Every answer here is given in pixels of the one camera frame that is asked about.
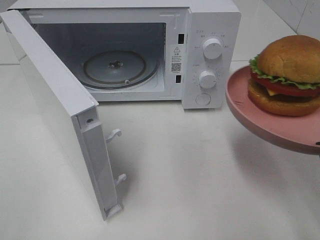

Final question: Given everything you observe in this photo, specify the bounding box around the pink round plate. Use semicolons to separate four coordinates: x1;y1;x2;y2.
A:
225;65;320;155

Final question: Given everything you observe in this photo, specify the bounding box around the burger with lettuce and tomato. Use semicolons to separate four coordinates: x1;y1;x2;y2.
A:
247;35;320;117

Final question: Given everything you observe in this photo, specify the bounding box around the round white door button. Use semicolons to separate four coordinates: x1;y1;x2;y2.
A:
195;93;211;106

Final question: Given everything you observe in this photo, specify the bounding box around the white dial knob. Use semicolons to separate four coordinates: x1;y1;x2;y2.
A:
199;70;217;89
202;36;223;60

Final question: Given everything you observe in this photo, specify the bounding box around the white microwave door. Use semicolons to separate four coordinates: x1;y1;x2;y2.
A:
0;10;126;220

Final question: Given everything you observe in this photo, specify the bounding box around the white microwave oven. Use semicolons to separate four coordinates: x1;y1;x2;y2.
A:
5;0;241;109

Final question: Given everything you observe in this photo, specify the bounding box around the glass microwave turntable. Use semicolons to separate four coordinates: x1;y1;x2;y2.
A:
80;50;160;90

